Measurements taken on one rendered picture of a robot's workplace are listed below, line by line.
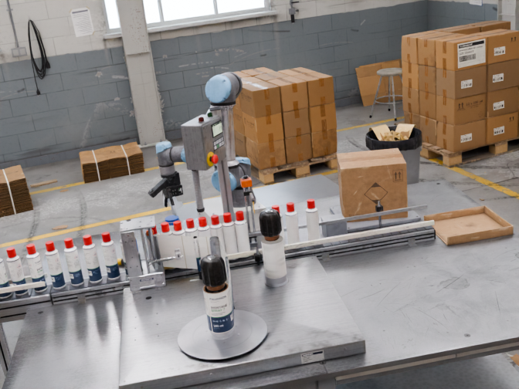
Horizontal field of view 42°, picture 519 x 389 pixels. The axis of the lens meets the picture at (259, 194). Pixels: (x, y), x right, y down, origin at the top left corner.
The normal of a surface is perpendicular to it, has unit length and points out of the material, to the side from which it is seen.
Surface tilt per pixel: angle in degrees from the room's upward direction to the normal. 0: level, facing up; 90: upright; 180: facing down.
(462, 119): 92
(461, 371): 1
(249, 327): 0
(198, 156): 90
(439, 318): 0
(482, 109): 90
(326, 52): 90
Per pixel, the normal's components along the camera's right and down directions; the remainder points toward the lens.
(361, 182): -0.04, 0.35
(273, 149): 0.34, 0.25
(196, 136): -0.43, 0.36
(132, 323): -0.11, -0.93
